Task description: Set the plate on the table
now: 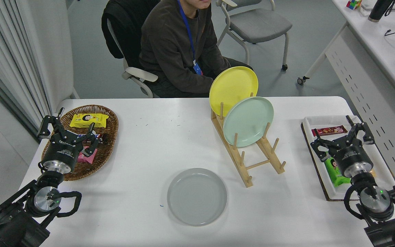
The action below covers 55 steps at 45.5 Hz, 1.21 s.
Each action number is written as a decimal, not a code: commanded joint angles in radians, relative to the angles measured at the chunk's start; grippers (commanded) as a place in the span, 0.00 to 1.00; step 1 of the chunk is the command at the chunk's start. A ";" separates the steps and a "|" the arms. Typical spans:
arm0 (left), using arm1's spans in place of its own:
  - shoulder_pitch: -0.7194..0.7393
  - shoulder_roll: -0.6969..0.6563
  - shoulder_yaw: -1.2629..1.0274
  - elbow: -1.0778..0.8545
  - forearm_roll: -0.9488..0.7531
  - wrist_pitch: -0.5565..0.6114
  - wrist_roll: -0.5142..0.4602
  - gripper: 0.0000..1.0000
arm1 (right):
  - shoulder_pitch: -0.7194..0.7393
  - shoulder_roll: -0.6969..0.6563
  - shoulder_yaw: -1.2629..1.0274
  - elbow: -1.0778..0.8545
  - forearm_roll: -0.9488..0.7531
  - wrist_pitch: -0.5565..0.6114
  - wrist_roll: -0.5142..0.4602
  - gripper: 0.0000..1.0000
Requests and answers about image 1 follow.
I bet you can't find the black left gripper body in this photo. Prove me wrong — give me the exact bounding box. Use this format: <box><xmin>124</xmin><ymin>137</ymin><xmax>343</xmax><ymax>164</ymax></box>
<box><xmin>43</xmin><ymin>136</ymin><xmax>83</xmax><ymax>169</ymax></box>

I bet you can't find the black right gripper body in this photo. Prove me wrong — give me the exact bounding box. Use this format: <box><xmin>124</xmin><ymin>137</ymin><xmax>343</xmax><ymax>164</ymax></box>
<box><xmin>330</xmin><ymin>143</ymin><xmax>374</xmax><ymax>173</ymax></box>

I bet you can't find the grey plate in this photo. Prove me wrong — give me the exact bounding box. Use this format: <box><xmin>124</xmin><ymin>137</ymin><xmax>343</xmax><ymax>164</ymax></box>
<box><xmin>167</xmin><ymin>167</ymin><xmax>228</xmax><ymax>227</ymax></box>

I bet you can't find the mint green plate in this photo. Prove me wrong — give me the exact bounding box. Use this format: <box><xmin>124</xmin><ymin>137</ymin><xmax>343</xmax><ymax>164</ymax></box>
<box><xmin>223</xmin><ymin>96</ymin><xmax>274</xmax><ymax>148</ymax></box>

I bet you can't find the wooden plate rack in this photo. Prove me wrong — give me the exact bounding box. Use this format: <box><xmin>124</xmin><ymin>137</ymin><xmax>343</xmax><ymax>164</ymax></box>
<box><xmin>211</xmin><ymin>92</ymin><xmax>286</xmax><ymax>188</ymax></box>

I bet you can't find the yellow plate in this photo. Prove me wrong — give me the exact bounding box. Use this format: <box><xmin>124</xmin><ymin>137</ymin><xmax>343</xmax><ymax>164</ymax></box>
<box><xmin>209</xmin><ymin>66</ymin><xmax>259</xmax><ymax>118</ymax></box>

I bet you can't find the dark blue snack bar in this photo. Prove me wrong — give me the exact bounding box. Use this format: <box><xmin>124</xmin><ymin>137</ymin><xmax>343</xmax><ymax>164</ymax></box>
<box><xmin>76</xmin><ymin>130</ymin><xmax>108</xmax><ymax>144</ymax></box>

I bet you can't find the red snack bar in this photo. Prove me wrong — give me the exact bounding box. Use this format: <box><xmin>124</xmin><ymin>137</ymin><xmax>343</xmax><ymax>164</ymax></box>
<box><xmin>311</xmin><ymin>126</ymin><xmax>348</xmax><ymax>137</ymax></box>

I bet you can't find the pink snack pack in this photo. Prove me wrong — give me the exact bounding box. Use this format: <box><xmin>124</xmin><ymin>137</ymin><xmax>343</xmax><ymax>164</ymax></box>
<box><xmin>77</xmin><ymin>146</ymin><xmax>98</xmax><ymax>164</ymax></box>

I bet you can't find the yellow snack pack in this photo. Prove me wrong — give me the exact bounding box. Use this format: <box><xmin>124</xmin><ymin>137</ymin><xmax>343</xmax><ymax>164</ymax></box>
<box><xmin>69</xmin><ymin>114</ymin><xmax>110</xmax><ymax>129</ymax></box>

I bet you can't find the brown wicker basket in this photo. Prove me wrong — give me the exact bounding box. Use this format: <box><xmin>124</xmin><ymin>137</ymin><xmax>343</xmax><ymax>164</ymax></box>
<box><xmin>41</xmin><ymin>105</ymin><xmax>119</xmax><ymax>181</ymax></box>

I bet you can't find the green snack pack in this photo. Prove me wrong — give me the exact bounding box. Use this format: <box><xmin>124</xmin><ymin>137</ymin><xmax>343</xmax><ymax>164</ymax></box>
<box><xmin>324</xmin><ymin>156</ymin><xmax>351</xmax><ymax>187</ymax></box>

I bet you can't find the white rectangular tray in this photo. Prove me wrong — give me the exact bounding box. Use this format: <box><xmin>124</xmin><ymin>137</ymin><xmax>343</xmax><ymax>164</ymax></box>
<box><xmin>302</xmin><ymin>115</ymin><xmax>395</xmax><ymax>200</ymax></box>

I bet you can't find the white desk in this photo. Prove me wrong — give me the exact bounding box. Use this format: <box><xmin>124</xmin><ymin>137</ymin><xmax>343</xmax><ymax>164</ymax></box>
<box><xmin>297</xmin><ymin>0</ymin><xmax>395</xmax><ymax>206</ymax></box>

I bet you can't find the white office chair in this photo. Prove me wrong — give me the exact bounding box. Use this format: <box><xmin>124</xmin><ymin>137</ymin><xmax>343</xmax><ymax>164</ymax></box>
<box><xmin>106</xmin><ymin>19</ymin><xmax>158</xmax><ymax>98</ymax></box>

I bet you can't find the white curtain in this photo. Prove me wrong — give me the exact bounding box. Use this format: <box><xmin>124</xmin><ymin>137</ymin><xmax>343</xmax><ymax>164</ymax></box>
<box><xmin>0</xmin><ymin>0</ymin><xmax>52</xmax><ymax>138</ymax></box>

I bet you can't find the person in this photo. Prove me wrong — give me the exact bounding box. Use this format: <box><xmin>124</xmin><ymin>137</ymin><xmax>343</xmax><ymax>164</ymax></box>
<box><xmin>139</xmin><ymin>0</ymin><xmax>253</xmax><ymax>99</ymax></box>

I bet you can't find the black bottle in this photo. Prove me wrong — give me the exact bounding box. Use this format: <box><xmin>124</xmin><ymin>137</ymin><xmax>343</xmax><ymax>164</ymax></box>
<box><xmin>368</xmin><ymin>0</ymin><xmax>395</xmax><ymax>22</ymax></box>

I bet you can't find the grey chair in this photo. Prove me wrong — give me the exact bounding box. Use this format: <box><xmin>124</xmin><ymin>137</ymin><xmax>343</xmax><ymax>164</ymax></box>
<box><xmin>215</xmin><ymin>0</ymin><xmax>293</xmax><ymax>71</ymax></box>

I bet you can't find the blue lanyard with badge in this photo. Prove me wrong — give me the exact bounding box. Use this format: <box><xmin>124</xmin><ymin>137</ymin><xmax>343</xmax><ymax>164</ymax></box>
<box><xmin>177</xmin><ymin>0</ymin><xmax>203</xmax><ymax>76</ymax></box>

